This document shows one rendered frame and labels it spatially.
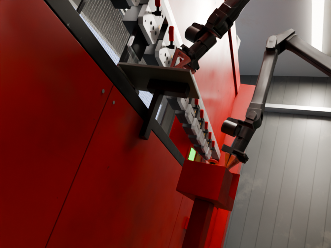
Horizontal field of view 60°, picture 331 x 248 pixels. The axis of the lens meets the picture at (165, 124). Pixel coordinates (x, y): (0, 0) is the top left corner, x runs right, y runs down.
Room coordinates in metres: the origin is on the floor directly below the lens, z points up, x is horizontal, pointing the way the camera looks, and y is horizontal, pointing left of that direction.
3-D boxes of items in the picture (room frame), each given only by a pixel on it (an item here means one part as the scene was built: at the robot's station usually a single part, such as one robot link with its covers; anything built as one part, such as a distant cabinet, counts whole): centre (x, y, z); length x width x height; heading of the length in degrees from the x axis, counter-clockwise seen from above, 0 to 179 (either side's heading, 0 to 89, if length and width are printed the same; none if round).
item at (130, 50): (0.98, 0.20, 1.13); 0.10 x 0.02 x 0.10; 157
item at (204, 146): (2.24, -0.33, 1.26); 0.15 x 0.09 x 0.17; 157
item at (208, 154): (2.43, -0.41, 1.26); 0.15 x 0.09 x 0.17; 157
